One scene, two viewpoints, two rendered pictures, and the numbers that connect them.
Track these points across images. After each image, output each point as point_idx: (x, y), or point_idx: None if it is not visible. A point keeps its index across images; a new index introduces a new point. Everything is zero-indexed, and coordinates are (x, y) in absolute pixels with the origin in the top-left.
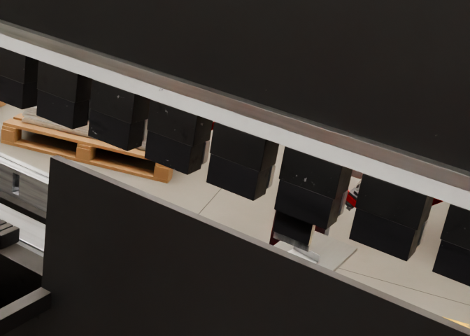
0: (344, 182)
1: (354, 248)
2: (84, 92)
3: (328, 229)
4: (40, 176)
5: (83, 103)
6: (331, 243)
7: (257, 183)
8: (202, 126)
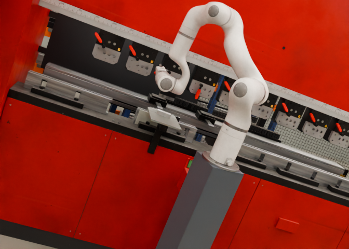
0: (162, 60)
1: (151, 118)
2: (279, 105)
3: (191, 196)
4: (278, 155)
5: (277, 110)
6: (161, 121)
7: (189, 82)
8: (224, 81)
